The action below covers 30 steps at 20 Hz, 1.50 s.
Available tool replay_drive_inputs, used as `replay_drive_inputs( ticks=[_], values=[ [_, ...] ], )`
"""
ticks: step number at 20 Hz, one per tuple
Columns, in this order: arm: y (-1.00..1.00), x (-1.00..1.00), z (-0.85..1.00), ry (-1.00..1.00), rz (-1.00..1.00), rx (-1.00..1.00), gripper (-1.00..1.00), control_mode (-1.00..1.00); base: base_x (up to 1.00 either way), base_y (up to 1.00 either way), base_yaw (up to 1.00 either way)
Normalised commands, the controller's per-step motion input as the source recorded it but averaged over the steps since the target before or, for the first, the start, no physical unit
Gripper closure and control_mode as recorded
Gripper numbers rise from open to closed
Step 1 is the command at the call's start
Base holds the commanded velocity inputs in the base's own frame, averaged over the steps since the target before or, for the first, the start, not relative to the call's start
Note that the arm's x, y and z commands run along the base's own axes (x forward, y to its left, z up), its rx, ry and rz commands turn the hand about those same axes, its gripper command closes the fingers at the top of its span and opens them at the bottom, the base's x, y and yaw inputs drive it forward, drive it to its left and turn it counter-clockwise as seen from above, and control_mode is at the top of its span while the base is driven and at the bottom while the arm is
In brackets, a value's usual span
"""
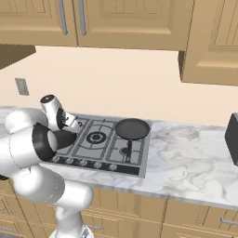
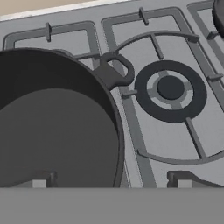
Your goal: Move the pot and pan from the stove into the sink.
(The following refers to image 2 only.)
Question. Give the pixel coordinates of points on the dark grey pot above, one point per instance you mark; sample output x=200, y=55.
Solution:
x=55, y=125

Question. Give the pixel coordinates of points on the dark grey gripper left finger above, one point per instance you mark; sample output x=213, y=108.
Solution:
x=43, y=179

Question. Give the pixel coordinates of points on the grey gas hob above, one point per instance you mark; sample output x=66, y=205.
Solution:
x=172, y=87

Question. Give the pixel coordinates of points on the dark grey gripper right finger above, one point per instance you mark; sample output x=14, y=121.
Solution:
x=182, y=179

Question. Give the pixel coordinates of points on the black pan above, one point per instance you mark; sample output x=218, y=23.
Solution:
x=219, y=14

